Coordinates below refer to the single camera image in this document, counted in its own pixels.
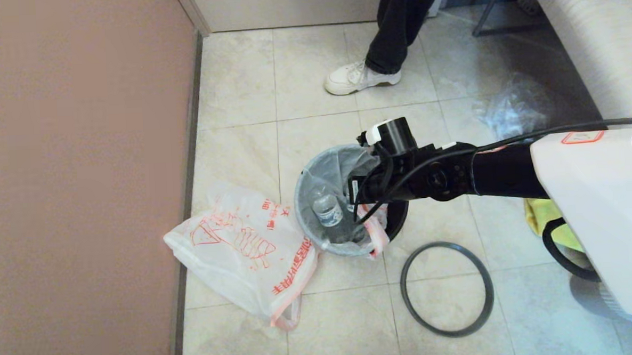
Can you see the white liner bag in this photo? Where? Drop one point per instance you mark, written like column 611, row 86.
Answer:
column 316, row 172

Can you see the yellow plastic bag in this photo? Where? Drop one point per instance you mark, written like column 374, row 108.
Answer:
column 536, row 216

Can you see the small right wrist camera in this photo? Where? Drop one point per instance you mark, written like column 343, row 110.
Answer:
column 363, row 139

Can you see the beige striped sofa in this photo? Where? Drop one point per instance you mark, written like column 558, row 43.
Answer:
column 598, row 42

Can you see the person's leg dark trousers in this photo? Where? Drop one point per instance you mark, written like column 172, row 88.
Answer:
column 400, row 24

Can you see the flat white red-print plastic bag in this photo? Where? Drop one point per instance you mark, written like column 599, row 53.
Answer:
column 234, row 250

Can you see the white sneaker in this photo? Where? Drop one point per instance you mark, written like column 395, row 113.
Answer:
column 354, row 80

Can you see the clear plastic bag with rubbish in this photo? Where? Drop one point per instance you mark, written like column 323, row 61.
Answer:
column 516, row 110

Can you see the grey metal furniture leg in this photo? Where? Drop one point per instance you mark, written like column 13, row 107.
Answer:
column 487, row 7

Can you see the black round trash bin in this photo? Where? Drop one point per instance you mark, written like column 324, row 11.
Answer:
column 398, row 219

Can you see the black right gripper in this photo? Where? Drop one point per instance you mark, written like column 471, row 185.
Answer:
column 391, row 182

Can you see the round striped grey stool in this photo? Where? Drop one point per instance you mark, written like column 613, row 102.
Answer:
column 604, row 293

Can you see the clear plastic water bottle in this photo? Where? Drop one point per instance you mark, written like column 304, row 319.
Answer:
column 327, row 209

